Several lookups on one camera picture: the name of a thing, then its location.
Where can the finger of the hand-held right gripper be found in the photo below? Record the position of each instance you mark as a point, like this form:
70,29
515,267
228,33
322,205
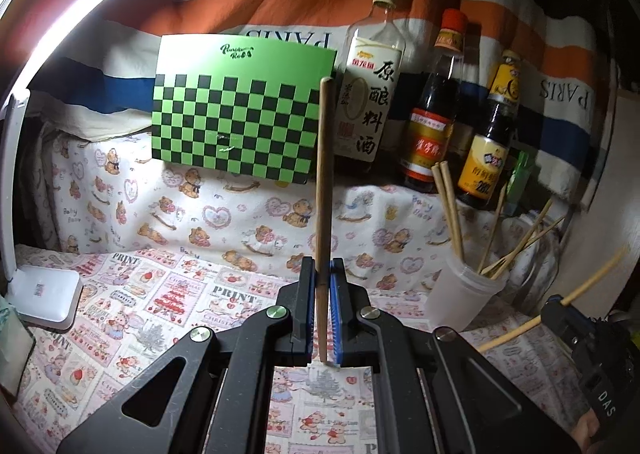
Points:
557,321

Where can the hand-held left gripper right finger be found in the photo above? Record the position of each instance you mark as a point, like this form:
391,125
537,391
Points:
337,314

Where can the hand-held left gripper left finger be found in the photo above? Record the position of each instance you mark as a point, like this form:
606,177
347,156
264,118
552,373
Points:
307,314

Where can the tan bamboo chopstick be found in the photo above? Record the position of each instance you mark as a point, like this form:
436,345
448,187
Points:
595,276
324,184
445,209
532,243
525,234
453,209

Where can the translucent plastic cup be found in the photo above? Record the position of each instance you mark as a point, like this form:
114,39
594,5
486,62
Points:
460,299

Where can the person's right hand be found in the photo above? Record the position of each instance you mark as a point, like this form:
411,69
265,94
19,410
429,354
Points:
585,431

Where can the green drink carton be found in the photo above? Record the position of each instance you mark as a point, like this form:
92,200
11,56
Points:
520,178

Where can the strawberry print cloth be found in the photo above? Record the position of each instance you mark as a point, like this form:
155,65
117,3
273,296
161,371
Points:
150,309

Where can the dark bottle with yellow label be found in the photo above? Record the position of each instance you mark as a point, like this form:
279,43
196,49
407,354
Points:
482,168

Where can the bear print cloth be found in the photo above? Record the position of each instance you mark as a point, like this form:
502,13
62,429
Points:
150,204

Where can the dark bottle with red cap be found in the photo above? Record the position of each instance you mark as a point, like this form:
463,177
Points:
430,133

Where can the clear cooking wine bottle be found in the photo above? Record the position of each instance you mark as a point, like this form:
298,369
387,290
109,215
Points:
365,108

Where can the green checkered box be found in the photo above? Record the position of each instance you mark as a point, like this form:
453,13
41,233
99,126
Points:
225,108

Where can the white desk lamp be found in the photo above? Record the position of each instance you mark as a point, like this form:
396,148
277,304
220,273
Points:
45,294

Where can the grey flat object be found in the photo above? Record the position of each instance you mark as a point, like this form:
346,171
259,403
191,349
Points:
15,349

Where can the striped cloth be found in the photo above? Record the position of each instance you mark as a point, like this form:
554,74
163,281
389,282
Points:
300,3

